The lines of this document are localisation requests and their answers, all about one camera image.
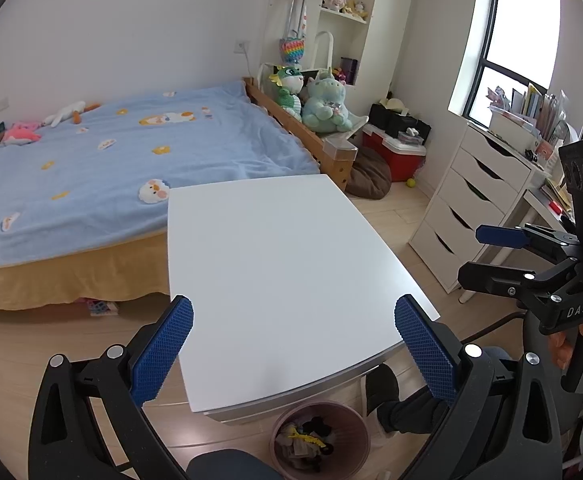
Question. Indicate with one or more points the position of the white wall shelf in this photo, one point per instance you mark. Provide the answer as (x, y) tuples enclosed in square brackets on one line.
[(344, 30)]

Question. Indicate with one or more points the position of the light green dinosaur plush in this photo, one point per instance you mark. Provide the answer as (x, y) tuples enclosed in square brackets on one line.
[(324, 105)]

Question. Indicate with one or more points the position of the pink plush toy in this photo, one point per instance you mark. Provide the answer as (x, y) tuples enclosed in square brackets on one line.
[(19, 134)]

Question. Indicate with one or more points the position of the person's right hand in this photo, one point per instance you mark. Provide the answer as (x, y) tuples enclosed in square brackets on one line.
[(559, 352)]

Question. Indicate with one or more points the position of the black bag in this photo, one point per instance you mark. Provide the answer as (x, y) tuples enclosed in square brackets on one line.
[(396, 122)]

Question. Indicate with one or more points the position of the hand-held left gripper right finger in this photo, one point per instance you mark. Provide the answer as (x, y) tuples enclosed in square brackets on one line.
[(426, 345)]

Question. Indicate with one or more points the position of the row of small plush toys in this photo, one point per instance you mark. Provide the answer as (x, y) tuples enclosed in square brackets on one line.
[(346, 6)]

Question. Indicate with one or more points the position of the wall switch panel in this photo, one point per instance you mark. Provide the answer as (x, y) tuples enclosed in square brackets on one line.
[(0, 108)]

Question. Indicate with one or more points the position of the wooden bed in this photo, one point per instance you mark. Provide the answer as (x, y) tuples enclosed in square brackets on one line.
[(331, 170)]

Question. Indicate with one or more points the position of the rainbow bubble bag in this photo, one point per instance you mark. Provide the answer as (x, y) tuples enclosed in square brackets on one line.
[(293, 52)]

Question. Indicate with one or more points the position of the blue printed blanket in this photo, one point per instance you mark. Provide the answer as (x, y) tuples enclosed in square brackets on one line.
[(121, 170)]

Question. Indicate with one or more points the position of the brown bean bag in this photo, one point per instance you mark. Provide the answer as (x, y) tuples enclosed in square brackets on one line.
[(369, 175)]

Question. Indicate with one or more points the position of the white storage box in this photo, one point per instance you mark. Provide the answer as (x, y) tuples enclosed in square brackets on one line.
[(514, 124)]

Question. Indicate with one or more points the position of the white arched tube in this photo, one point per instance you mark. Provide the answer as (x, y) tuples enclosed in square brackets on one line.
[(317, 50)]

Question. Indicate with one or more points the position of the purple box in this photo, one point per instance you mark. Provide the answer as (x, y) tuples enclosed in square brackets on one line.
[(349, 71)]

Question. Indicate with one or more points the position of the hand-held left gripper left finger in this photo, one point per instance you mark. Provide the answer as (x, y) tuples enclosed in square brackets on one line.
[(164, 350)]

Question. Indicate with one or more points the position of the white goose plush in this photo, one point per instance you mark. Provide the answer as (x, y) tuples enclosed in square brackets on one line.
[(64, 115)]

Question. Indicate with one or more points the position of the white wall socket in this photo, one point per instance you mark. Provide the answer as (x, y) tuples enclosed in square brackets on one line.
[(242, 46)]

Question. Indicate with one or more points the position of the pink plastic bin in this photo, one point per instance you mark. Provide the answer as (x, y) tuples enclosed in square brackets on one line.
[(356, 445)]

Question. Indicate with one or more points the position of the window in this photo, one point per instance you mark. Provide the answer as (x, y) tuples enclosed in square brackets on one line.
[(521, 25)]

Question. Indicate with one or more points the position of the white drawer cabinet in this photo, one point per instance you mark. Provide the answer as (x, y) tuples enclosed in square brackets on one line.
[(466, 200)]

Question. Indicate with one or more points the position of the black cloth bundle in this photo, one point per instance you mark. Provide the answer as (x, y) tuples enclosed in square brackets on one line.
[(316, 422)]

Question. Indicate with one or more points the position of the colourful book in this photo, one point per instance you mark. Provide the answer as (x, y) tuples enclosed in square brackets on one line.
[(99, 306)]

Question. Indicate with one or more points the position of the beige hat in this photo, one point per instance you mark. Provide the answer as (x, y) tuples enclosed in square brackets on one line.
[(394, 105)]

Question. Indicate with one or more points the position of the stack of books and papers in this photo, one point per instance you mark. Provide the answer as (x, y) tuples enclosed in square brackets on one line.
[(546, 110)]

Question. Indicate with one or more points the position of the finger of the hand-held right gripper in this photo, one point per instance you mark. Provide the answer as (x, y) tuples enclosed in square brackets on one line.
[(499, 236), (491, 280)]

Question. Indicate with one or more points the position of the clear plastic box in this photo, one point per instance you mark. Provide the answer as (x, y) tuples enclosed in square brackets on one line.
[(340, 149)]

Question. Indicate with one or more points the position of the green dragon plush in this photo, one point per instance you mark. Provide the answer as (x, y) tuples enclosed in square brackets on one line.
[(289, 95)]

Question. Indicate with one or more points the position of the red cooler box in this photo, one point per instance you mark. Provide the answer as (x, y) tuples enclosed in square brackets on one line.
[(401, 165)]

